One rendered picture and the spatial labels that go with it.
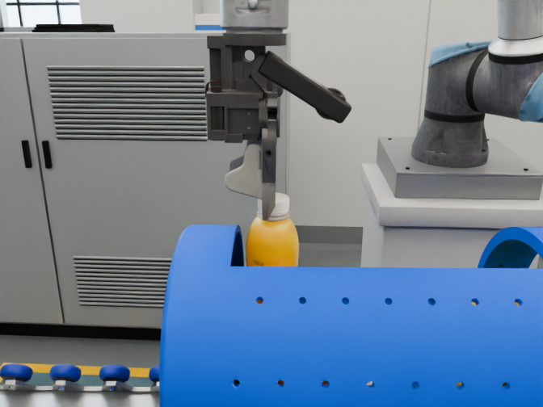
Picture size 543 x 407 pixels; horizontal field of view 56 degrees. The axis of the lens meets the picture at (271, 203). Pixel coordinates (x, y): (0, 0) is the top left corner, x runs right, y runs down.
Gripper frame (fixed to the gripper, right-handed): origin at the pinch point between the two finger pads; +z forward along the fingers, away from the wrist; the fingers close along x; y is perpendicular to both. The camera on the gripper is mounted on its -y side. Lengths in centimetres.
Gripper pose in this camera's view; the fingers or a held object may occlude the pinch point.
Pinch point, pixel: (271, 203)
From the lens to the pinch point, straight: 62.7
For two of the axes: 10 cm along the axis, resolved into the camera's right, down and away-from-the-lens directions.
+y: -10.0, -0.2, 0.1
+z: -0.1, 9.4, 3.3
